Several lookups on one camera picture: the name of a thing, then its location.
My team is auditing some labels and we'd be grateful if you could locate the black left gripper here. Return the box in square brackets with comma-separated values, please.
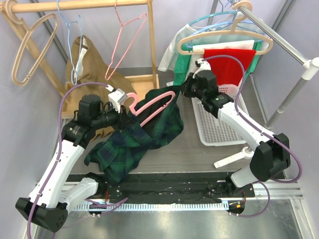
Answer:
[92, 101, 135, 132]

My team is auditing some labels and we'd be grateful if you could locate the pink hanger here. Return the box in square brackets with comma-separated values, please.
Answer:
[119, 90, 176, 127]
[104, 0, 148, 81]

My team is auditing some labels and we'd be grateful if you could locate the dark green plaid garment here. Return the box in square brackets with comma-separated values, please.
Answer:
[84, 86, 184, 184]

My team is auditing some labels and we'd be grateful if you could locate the tan skirt with white lining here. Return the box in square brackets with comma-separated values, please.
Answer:
[65, 35, 137, 142]

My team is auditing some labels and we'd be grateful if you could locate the light blue wire hanger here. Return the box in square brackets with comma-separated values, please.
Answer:
[56, 0, 85, 86]

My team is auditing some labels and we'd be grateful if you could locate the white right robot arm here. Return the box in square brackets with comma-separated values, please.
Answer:
[180, 70, 291, 197]

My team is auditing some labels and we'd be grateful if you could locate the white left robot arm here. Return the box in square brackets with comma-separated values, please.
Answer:
[15, 90, 130, 233]

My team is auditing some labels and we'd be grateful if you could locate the teal hanger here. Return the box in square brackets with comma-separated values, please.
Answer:
[188, 10, 236, 26]

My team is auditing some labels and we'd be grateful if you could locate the beige wooden hanger with clothes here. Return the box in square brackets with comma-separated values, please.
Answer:
[177, 13, 274, 55]

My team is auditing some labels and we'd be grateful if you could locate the wooden hanger rack with tray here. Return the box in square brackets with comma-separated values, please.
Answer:
[0, 0, 162, 119]

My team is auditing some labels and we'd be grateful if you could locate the beige wooden hanger on rack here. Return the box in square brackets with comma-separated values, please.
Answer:
[11, 13, 58, 86]

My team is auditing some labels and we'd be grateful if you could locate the red cloth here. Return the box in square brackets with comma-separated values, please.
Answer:
[190, 48, 256, 87]

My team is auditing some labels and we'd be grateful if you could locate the white plastic basket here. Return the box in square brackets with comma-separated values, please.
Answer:
[191, 98, 246, 146]

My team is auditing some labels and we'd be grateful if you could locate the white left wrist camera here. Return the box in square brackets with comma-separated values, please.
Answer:
[106, 85, 128, 113]

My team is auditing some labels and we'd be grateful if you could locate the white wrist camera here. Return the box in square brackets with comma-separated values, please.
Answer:
[194, 58, 211, 75]
[106, 85, 128, 113]

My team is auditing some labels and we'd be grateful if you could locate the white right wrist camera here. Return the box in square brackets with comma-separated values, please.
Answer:
[194, 58, 211, 75]

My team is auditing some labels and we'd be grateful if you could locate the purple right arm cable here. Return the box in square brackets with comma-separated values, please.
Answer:
[201, 55, 304, 218]

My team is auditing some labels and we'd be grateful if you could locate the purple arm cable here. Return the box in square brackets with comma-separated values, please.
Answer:
[201, 55, 304, 218]
[26, 82, 130, 239]

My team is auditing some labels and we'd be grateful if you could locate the blue hanger on rail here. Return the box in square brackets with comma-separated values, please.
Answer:
[188, 0, 262, 34]

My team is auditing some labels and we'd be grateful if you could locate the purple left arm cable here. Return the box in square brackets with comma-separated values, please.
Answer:
[26, 82, 130, 239]

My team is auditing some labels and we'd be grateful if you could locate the white slotted cable duct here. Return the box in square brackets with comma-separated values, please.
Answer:
[73, 201, 229, 212]

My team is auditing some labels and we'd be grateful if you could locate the metal clothes rail stand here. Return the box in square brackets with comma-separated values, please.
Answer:
[213, 0, 319, 169]

